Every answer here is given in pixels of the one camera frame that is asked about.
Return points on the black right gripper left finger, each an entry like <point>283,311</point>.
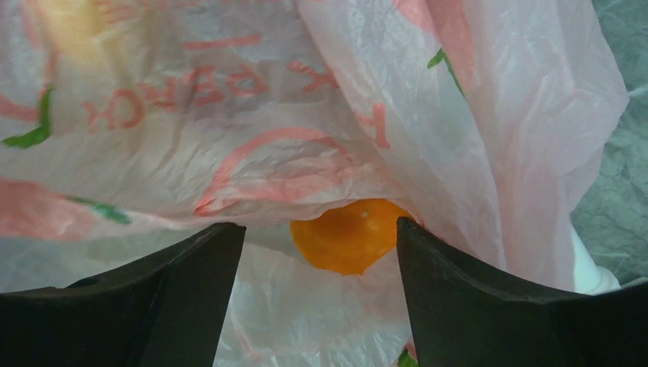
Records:
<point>165,309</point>

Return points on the pink plastic bag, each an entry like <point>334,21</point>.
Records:
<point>129,126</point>

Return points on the white PVC pipe frame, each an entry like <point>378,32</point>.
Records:
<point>589,278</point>

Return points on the orange fake fruit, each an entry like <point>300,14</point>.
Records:
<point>349,239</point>

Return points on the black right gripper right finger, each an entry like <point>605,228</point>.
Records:
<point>465,312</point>

